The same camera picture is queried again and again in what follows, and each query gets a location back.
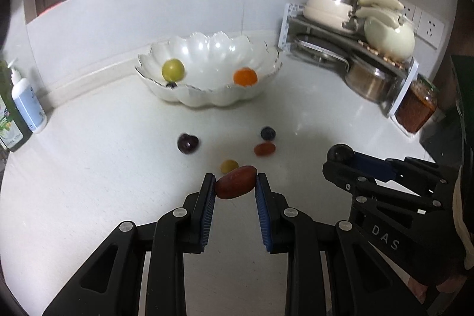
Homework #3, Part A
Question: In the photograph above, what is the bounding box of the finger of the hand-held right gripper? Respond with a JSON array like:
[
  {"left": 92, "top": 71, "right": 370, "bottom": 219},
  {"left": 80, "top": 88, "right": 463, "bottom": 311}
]
[
  {"left": 351, "top": 152, "right": 460, "bottom": 195},
  {"left": 322, "top": 161, "right": 445, "bottom": 210}
]

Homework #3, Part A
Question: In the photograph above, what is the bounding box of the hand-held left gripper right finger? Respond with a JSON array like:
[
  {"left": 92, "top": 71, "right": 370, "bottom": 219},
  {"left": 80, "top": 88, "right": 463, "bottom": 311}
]
[{"left": 255, "top": 173, "right": 426, "bottom": 316}]

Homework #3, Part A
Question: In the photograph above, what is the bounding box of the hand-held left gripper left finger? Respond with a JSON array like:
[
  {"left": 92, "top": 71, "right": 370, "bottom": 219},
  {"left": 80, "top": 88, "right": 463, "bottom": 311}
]
[{"left": 42, "top": 173, "right": 217, "bottom": 316}]

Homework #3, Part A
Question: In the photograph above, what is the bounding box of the dark red jujube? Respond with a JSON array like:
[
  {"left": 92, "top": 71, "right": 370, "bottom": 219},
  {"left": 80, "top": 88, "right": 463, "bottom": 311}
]
[{"left": 215, "top": 165, "right": 258, "bottom": 200}]

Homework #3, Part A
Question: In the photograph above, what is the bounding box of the red cherry tomato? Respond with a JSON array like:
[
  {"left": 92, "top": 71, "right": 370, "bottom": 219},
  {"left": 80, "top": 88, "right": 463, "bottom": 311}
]
[{"left": 254, "top": 142, "right": 277, "bottom": 157}]

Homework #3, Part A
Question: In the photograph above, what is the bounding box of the small orange mandarin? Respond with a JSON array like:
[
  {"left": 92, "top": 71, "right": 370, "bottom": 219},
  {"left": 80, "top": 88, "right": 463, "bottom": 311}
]
[{"left": 233, "top": 68, "right": 258, "bottom": 86}]

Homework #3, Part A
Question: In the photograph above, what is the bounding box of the small green apple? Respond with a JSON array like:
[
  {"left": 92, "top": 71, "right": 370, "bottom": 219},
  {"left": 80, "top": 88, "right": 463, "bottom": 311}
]
[{"left": 162, "top": 59, "right": 185, "bottom": 82}]

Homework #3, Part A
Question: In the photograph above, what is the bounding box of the white scalloped bowl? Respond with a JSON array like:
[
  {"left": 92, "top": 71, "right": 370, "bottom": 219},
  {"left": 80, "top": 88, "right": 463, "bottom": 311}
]
[{"left": 135, "top": 30, "right": 283, "bottom": 108}]

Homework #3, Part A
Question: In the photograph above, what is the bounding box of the person's right forearm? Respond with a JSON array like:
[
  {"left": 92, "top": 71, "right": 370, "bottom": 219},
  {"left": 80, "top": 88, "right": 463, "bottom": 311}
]
[{"left": 452, "top": 168, "right": 474, "bottom": 265}]

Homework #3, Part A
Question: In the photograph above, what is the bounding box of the person's right hand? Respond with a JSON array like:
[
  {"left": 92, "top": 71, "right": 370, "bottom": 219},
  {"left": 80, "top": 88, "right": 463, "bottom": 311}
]
[{"left": 407, "top": 257, "right": 469, "bottom": 305}]

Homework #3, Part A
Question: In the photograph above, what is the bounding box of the glass jar of red sauce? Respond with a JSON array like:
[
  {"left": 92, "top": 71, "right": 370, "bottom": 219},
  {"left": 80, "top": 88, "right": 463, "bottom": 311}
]
[{"left": 395, "top": 75, "right": 439, "bottom": 134}]

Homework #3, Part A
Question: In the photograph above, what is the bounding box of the stainless steel pot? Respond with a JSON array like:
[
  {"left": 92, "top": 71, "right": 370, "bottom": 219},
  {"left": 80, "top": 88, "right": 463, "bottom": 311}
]
[{"left": 344, "top": 57, "right": 398, "bottom": 104}]

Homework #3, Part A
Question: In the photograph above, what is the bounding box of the wooden trivet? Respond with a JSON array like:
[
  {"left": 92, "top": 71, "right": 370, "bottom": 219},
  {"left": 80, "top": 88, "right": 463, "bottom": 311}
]
[{"left": 361, "top": 40, "right": 406, "bottom": 67}]

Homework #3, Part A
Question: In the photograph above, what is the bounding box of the flat steel pan lid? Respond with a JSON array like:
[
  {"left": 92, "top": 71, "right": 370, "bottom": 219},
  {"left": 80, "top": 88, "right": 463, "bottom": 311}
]
[{"left": 294, "top": 35, "right": 350, "bottom": 67}]

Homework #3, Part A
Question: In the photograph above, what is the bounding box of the cream ceramic kettle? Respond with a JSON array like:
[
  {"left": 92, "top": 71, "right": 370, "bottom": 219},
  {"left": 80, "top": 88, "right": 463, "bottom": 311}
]
[{"left": 348, "top": 0, "right": 416, "bottom": 61}]

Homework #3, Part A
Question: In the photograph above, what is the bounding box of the cream cooking pot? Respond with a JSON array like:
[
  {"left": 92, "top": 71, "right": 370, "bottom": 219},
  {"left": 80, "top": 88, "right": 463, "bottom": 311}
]
[{"left": 303, "top": 0, "right": 361, "bottom": 33}]

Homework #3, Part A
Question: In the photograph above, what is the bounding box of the white counter shelf rack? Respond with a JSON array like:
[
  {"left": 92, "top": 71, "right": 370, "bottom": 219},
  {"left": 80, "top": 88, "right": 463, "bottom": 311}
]
[{"left": 278, "top": 2, "right": 419, "bottom": 117}]

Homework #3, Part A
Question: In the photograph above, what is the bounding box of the dark wooden cutting board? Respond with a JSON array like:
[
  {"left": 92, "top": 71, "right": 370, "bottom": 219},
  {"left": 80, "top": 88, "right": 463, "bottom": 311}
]
[{"left": 454, "top": 0, "right": 474, "bottom": 61}]

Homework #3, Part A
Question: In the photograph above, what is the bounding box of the white pump bottle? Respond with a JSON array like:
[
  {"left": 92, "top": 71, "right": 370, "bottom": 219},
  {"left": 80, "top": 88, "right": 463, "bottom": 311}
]
[{"left": 7, "top": 59, "right": 47, "bottom": 134}]

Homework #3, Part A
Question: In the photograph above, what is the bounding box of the green dish soap bottle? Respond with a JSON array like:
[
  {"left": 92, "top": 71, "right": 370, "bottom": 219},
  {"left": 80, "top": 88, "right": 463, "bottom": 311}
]
[{"left": 0, "top": 60, "right": 33, "bottom": 153}]

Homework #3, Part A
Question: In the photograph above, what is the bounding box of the white wall outlet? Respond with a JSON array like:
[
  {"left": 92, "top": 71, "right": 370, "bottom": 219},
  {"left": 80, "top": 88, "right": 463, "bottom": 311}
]
[
  {"left": 398, "top": 0, "right": 423, "bottom": 31},
  {"left": 417, "top": 10, "right": 446, "bottom": 48}
]

